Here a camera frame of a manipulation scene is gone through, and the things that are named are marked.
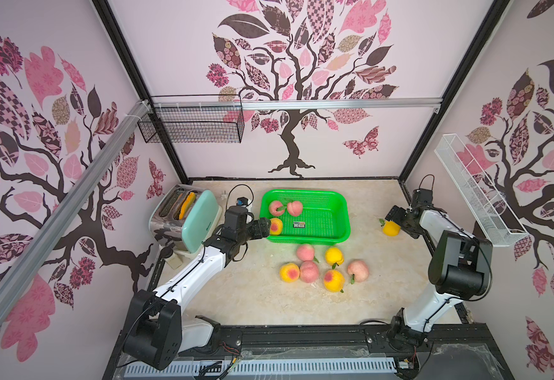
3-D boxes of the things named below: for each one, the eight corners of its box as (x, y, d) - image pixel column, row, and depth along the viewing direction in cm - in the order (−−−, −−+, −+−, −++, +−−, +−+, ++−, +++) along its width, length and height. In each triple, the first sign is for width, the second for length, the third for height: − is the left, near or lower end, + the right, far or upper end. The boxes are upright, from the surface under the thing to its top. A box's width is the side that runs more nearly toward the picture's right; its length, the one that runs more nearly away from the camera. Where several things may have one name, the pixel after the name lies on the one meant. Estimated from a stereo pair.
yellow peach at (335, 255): (326, 266, 91) (328, 261, 88) (324, 253, 95) (326, 247, 91) (342, 266, 91) (344, 261, 88) (340, 253, 95) (342, 247, 91)
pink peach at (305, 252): (294, 255, 95) (294, 249, 91) (302, 246, 97) (303, 239, 93) (307, 265, 92) (308, 259, 88) (315, 256, 94) (317, 249, 90)
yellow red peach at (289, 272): (280, 284, 87) (279, 278, 83) (280, 269, 91) (279, 263, 87) (299, 284, 87) (299, 278, 83) (298, 269, 91) (299, 263, 86)
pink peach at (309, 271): (300, 283, 87) (301, 277, 83) (299, 266, 92) (300, 260, 87) (317, 283, 87) (319, 277, 83) (316, 266, 91) (317, 260, 87)
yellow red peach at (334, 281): (325, 292, 85) (327, 287, 80) (323, 275, 89) (325, 269, 84) (342, 292, 85) (346, 286, 80) (340, 275, 89) (343, 269, 84)
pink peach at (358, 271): (349, 284, 87) (352, 278, 83) (346, 266, 92) (348, 260, 88) (367, 284, 87) (371, 278, 83) (362, 266, 92) (366, 260, 87)
